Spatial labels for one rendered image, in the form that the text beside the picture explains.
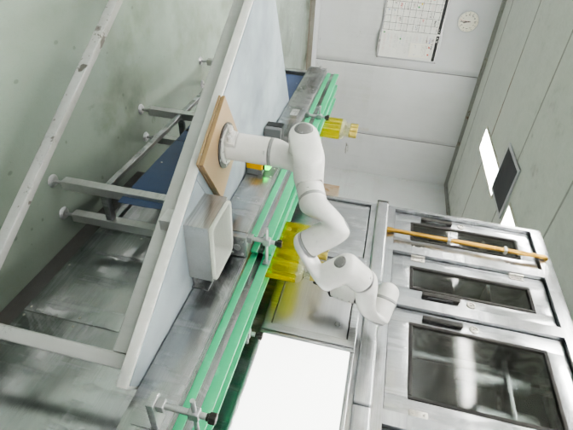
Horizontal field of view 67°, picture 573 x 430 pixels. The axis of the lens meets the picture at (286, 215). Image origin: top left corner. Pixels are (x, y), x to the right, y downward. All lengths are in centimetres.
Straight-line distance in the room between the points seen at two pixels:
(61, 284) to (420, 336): 141
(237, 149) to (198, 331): 58
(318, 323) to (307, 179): 59
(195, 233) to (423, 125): 673
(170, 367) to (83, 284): 71
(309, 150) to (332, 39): 616
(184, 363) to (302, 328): 48
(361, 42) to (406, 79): 93
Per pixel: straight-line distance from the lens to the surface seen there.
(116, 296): 184
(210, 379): 132
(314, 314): 167
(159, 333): 135
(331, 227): 123
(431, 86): 756
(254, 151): 143
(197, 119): 152
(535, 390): 179
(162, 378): 132
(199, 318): 142
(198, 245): 135
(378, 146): 799
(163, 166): 199
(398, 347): 169
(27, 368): 174
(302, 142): 132
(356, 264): 127
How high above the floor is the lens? 125
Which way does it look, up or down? 9 degrees down
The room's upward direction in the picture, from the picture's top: 100 degrees clockwise
